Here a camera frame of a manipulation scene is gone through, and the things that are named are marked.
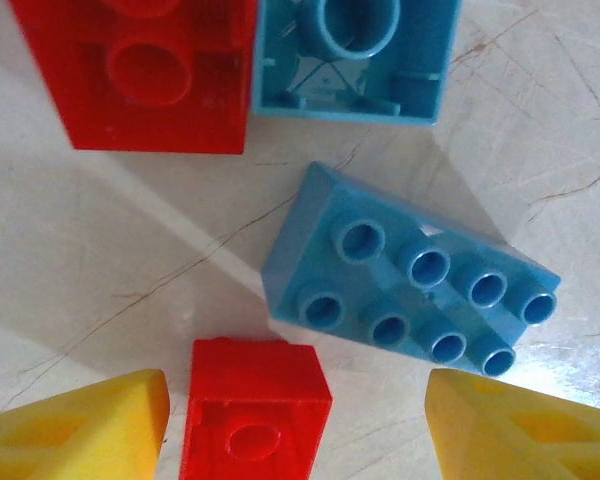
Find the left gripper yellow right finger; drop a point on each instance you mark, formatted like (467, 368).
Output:
(530, 440)

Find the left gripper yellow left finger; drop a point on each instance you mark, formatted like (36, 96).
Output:
(70, 440)

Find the red lego brick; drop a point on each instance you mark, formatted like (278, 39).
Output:
(255, 380)
(145, 100)

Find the long blue lego brick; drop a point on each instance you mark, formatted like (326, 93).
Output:
(360, 280)

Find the square blue lego brick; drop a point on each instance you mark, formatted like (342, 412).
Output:
(305, 95)

